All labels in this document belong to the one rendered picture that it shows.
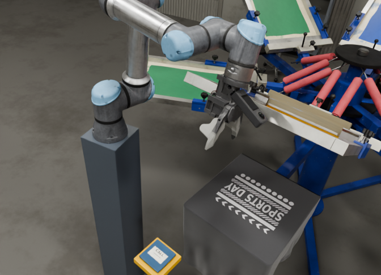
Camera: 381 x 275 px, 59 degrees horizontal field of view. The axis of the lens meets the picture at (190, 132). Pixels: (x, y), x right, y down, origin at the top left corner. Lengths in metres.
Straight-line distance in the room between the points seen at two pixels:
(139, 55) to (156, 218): 1.62
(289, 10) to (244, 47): 2.16
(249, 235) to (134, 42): 0.89
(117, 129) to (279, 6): 1.96
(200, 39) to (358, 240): 2.35
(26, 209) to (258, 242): 1.96
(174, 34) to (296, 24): 2.18
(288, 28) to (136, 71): 1.77
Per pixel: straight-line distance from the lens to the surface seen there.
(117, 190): 1.59
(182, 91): 2.29
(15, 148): 3.53
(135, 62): 1.35
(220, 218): 1.51
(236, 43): 0.90
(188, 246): 1.74
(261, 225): 1.53
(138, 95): 1.43
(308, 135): 1.04
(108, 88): 1.39
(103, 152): 1.48
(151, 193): 2.87
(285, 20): 2.95
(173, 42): 0.86
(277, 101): 1.70
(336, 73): 2.19
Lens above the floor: 2.12
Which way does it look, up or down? 37 degrees down
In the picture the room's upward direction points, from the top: 4 degrees clockwise
